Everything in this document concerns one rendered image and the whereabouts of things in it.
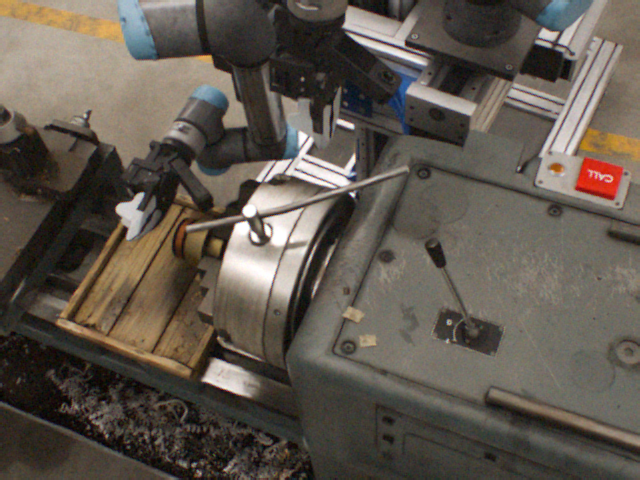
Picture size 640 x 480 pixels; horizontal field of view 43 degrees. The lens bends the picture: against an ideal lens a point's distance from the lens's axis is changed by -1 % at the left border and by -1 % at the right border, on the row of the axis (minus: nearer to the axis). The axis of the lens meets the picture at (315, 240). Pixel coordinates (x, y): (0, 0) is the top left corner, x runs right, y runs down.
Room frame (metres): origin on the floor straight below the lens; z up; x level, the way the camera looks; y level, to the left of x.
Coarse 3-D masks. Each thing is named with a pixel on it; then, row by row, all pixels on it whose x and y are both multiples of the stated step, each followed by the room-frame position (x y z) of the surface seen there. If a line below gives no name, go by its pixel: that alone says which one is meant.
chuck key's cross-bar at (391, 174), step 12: (396, 168) 0.68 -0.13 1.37; (408, 168) 0.68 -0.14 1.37; (360, 180) 0.68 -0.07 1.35; (372, 180) 0.68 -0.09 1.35; (384, 180) 0.67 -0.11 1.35; (324, 192) 0.68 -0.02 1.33; (336, 192) 0.68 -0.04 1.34; (348, 192) 0.67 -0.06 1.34; (288, 204) 0.69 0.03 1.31; (300, 204) 0.68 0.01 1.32; (312, 204) 0.67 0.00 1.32; (240, 216) 0.68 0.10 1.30; (264, 216) 0.68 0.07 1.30; (192, 228) 0.68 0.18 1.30; (204, 228) 0.67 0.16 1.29
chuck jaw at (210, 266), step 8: (208, 256) 0.75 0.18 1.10; (200, 264) 0.73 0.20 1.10; (208, 264) 0.73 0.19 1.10; (216, 264) 0.73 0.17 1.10; (200, 272) 0.72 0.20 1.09; (208, 272) 0.72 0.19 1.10; (216, 272) 0.71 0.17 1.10; (208, 280) 0.70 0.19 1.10; (216, 280) 0.70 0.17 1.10; (200, 288) 0.69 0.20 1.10; (208, 288) 0.68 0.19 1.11; (208, 296) 0.67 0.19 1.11; (208, 304) 0.65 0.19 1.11; (200, 312) 0.64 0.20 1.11; (208, 312) 0.64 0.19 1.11; (208, 320) 0.63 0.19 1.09; (224, 336) 0.60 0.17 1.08
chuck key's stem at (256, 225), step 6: (246, 210) 0.68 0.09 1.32; (252, 210) 0.68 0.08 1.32; (246, 216) 0.67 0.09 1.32; (252, 216) 0.67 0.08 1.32; (258, 216) 0.68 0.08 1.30; (252, 222) 0.67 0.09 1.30; (258, 222) 0.67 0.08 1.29; (252, 228) 0.68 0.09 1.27; (258, 228) 0.68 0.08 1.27; (258, 234) 0.68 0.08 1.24; (264, 234) 0.69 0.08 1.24
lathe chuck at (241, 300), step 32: (256, 192) 0.77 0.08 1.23; (288, 192) 0.77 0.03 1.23; (288, 224) 0.70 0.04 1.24; (224, 256) 0.67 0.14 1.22; (256, 256) 0.66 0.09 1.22; (224, 288) 0.63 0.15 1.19; (256, 288) 0.62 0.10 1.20; (224, 320) 0.60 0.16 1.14; (256, 320) 0.58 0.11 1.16; (256, 352) 0.57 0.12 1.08
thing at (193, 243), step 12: (180, 228) 0.81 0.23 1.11; (180, 240) 0.78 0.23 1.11; (192, 240) 0.78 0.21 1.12; (204, 240) 0.77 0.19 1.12; (216, 240) 0.77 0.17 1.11; (228, 240) 0.79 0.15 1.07; (180, 252) 0.77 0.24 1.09; (192, 252) 0.76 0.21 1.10; (204, 252) 0.76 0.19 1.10; (216, 252) 0.75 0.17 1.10; (192, 264) 0.76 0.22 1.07
